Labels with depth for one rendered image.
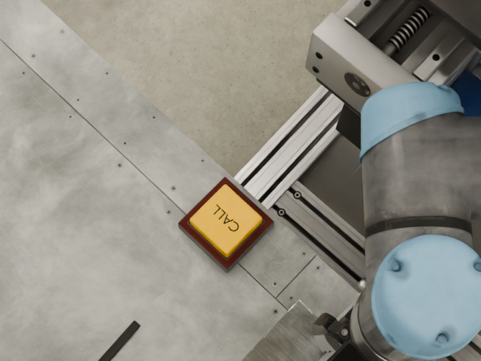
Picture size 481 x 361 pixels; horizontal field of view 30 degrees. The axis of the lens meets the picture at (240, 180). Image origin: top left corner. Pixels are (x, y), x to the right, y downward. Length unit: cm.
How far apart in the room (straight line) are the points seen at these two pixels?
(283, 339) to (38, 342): 29
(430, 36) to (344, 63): 10
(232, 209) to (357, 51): 24
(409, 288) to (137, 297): 51
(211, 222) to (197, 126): 94
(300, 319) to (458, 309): 38
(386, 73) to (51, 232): 43
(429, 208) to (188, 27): 147
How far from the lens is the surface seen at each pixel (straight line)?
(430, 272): 59
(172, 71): 200
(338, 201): 169
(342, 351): 77
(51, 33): 117
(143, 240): 106
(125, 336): 104
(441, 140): 64
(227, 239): 102
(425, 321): 58
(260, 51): 202
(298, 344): 95
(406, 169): 63
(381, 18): 97
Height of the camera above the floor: 183
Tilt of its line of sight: 73 degrees down
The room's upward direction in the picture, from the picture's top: 3 degrees clockwise
